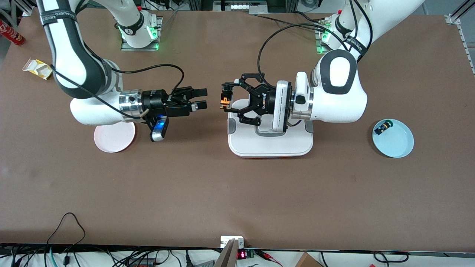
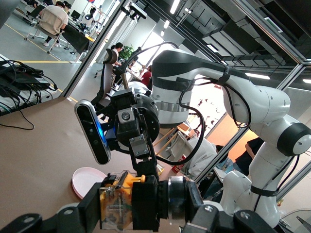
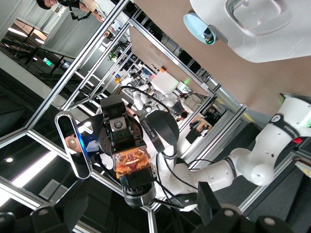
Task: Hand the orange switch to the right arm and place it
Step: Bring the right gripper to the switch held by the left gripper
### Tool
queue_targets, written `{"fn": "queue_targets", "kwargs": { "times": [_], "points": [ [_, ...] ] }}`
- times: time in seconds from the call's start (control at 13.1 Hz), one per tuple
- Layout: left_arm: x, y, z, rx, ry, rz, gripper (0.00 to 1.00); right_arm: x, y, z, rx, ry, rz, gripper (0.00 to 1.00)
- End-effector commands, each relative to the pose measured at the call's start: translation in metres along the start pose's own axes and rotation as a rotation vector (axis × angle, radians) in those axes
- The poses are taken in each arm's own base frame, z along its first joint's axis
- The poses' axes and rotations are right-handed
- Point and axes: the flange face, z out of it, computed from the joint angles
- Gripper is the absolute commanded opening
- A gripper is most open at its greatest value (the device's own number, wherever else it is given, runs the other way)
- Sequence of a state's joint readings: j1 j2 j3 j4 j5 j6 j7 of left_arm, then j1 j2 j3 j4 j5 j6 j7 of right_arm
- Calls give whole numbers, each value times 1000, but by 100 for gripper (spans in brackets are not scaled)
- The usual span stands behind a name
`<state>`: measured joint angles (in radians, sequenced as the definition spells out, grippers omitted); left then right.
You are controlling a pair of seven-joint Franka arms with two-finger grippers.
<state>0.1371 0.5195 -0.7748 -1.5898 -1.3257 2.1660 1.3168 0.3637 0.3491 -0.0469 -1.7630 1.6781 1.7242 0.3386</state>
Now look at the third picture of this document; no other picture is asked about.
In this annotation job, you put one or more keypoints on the orange push button switch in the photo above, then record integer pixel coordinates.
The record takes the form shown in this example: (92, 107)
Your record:
(132, 165)

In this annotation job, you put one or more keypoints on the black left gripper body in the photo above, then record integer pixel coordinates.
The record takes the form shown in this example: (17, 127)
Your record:
(103, 143)

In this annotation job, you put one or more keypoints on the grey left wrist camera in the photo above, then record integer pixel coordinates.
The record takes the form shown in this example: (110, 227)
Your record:
(73, 145)

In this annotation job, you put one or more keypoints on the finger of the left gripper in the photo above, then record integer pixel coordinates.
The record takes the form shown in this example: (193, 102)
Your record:
(126, 143)

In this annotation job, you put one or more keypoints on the green exit sign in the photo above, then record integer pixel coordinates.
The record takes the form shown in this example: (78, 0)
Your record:
(47, 61)

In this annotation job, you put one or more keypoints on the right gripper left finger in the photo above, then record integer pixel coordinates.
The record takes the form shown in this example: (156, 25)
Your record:
(73, 208)

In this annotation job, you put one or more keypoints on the aluminium cage frame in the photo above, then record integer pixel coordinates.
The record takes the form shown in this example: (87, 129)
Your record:
(73, 67)

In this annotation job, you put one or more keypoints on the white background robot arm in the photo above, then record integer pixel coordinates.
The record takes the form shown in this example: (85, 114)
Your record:
(141, 102)

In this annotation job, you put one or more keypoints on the standing person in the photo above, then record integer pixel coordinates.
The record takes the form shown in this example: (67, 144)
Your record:
(73, 6)

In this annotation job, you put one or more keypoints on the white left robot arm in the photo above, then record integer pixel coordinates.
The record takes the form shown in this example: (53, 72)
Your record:
(243, 157)

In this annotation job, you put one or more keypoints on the yellow ball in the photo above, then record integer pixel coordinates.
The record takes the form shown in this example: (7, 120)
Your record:
(117, 79)

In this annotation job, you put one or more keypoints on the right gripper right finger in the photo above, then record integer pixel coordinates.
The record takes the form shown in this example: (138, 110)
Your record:
(209, 206)

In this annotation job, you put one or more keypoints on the white lidded lunch box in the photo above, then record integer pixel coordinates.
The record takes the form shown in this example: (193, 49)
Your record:
(262, 41)

